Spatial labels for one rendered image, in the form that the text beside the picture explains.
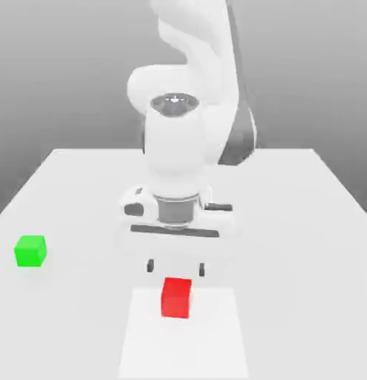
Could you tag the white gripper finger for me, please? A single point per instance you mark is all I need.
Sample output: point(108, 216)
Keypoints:
point(150, 265)
point(201, 269)

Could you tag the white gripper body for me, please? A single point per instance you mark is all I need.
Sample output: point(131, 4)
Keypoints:
point(177, 243)

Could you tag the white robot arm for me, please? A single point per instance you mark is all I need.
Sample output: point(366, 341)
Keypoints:
point(174, 142)

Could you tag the small red cube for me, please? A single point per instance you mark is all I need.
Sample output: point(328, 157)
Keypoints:
point(175, 298)

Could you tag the small green cube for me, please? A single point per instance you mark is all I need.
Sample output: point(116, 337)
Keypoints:
point(30, 251)

